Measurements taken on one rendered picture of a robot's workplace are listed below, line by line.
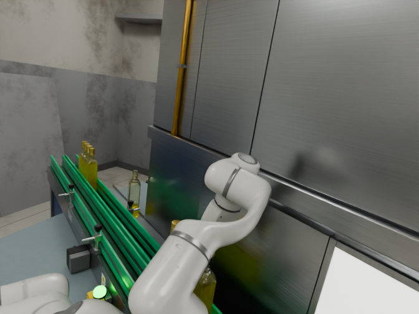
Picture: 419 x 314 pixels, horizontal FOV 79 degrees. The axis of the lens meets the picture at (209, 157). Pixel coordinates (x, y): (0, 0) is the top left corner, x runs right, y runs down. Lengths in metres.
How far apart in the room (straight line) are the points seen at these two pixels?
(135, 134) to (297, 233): 4.12
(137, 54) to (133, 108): 0.88
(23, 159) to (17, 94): 0.72
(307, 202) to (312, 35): 0.41
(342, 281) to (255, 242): 0.24
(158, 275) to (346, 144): 0.48
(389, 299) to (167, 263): 0.45
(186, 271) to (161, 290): 0.04
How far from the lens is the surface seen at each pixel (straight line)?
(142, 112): 4.50
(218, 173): 0.52
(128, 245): 1.14
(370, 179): 0.64
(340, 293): 0.71
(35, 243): 1.58
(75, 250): 1.34
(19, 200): 3.58
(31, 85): 3.65
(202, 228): 0.45
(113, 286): 1.09
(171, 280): 0.42
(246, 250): 0.84
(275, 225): 0.74
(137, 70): 4.59
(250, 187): 0.51
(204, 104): 0.97
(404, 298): 0.66
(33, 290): 0.74
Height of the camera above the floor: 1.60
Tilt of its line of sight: 15 degrees down
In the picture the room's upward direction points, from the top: 9 degrees clockwise
